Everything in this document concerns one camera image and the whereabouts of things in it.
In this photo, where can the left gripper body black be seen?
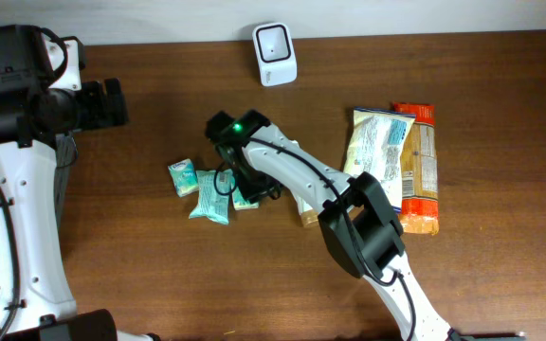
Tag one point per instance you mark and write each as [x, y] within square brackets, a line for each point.
[93, 108]

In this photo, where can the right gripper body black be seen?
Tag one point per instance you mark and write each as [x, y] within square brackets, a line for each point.
[253, 182]

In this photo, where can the teal wet wipes pack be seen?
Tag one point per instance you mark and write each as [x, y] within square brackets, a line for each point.
[213, 198]

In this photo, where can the white cream tube gold cap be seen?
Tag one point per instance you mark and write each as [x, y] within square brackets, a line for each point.
[308, 216]

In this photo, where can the small teal tissue pack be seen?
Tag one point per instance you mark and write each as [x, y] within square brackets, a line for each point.
[184, 177]

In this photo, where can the yellow blue-edged snack bag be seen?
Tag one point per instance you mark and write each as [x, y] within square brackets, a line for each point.
[375, 147]

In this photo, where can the orange spaghetti pasta package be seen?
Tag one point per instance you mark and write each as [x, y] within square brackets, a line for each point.
[420, 203]

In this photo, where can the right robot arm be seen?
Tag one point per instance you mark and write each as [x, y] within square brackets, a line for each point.
[360, 228]

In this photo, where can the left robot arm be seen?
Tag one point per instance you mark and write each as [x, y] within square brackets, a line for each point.
[42, 99]

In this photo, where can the white barcode scanner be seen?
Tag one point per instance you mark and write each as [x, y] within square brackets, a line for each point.
[275, 54]

